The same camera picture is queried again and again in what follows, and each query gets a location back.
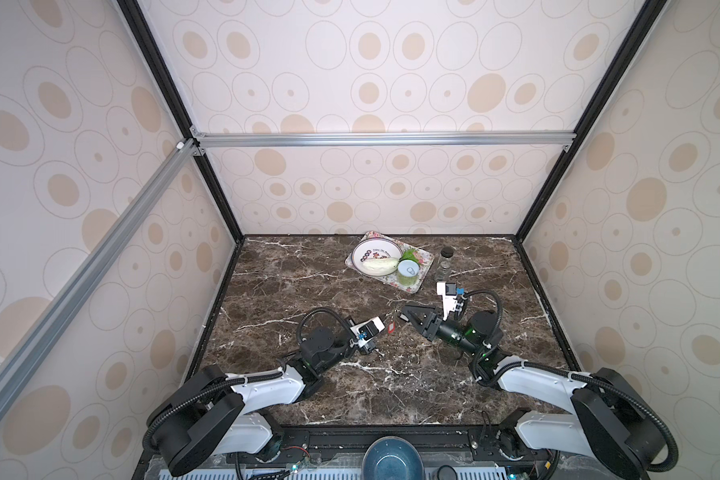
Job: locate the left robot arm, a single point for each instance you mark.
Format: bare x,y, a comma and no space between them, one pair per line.
218,413

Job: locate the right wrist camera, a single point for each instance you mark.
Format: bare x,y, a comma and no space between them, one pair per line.
453,300

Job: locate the green tin can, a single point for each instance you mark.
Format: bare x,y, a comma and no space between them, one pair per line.
407,272

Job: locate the white plate with rim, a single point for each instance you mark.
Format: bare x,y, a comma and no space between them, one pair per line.
374,248

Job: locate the diagonal aluminium rail left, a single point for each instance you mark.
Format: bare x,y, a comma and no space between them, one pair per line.
24,360

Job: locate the pale cabbage piece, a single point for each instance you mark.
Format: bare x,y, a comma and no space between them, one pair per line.
379,267

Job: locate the blue bowl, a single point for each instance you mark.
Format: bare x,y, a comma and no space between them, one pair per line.
392,458

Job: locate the green leaf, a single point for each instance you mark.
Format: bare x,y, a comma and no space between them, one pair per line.
410,255

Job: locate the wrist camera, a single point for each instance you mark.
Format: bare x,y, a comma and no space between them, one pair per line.
365,333
453,300

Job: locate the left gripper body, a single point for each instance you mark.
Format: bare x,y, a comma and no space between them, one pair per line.
365,350

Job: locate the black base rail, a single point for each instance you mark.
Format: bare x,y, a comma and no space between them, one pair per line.
329,441

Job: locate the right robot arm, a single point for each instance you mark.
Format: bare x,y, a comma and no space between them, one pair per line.
601,415

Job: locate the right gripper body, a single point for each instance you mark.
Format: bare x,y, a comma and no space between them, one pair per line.
439,330

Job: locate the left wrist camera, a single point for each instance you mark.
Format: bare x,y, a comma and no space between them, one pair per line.
365,333

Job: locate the horizontal aluminium rail back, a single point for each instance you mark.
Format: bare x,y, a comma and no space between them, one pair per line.
202,141

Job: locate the herb jar black lid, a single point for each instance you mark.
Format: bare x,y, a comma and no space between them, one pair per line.
445,262

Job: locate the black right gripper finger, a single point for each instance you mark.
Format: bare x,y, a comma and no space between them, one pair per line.
423,325
418,311

